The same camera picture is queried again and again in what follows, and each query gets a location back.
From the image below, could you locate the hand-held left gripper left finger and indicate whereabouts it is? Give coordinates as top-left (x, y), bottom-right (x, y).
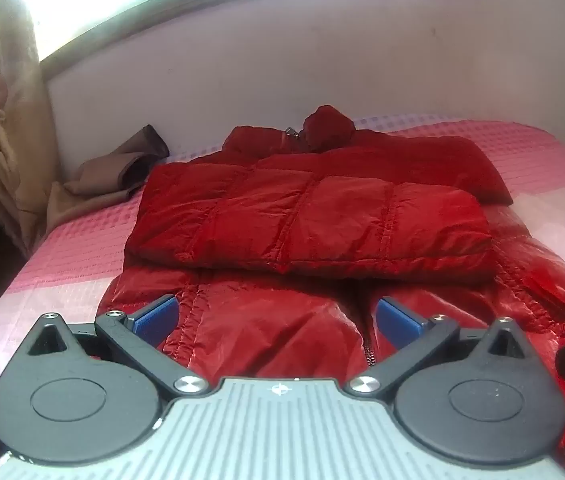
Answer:
top-left (25, 295), bottom-right (208, 396)

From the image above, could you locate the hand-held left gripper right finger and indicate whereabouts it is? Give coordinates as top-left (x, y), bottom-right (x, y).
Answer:
top-left (345, 296), bottom-right (539, 396)

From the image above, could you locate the red puffer jacket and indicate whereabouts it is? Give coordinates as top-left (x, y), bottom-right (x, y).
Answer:
top-left (96, 105), bottom-right (565, 466)

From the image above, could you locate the brown cloth garment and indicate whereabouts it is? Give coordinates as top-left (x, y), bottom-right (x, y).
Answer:
top-left (45, 124), bottom-right (171, 233)

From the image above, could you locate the pink checked bedsheet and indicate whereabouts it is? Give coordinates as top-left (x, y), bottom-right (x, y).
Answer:
top-left (0, 114), bottom-right (565, 401)

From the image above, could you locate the wooden window frame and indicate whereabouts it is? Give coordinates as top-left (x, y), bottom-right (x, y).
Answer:
top-left (37, 0), bottom-right (416, 82)

